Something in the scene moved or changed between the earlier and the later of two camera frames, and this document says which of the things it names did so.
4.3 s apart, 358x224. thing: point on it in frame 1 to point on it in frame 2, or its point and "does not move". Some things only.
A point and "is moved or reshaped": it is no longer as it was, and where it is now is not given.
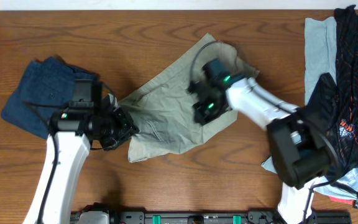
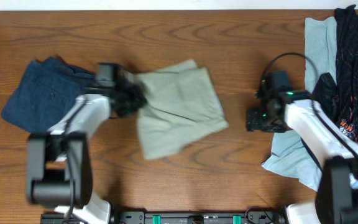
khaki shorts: (164, 107) is moved or reshaped
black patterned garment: (348, 110) does not move
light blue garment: (320, 58) does not move
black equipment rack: (105, 214) does not move
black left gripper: (128, 127) to (140, 98)
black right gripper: (199, 116) to (253, 122)
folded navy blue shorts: (46, 87) does not move
